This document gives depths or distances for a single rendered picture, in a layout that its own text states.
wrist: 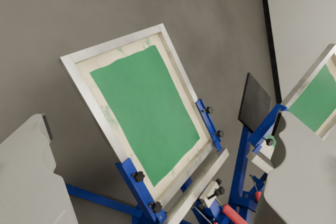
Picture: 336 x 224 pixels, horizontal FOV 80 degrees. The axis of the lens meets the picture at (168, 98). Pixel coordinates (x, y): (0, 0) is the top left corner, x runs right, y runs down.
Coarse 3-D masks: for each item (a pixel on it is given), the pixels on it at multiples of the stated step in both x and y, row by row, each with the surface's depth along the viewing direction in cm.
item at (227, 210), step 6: (258, 192) 126; (258, 198) 124; (222, 204) 113; (198, 210) 108; (222, 210) 111; (228, 210) 110; (234, 210) 112; (204, 216) 107; (228, 216) 110; (234, 216) 109; (240, 216) 110; (210, 222) 106; (216, 222) 105; (234, 222) 109; (240, 222) 108; (246, 222) 108
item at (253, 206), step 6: (246, 192) 135; (234, 198) 135; (240, 198) 132; (246, 198) 130; (240, 204) 130; (246, 204) 128; (252, 204) 129; (240, 210) 133; (246, 210) 130; (252, 210) 132; (222, 216) 112; (246, 216) 129; (204, 222) 114; (222, 222) 109
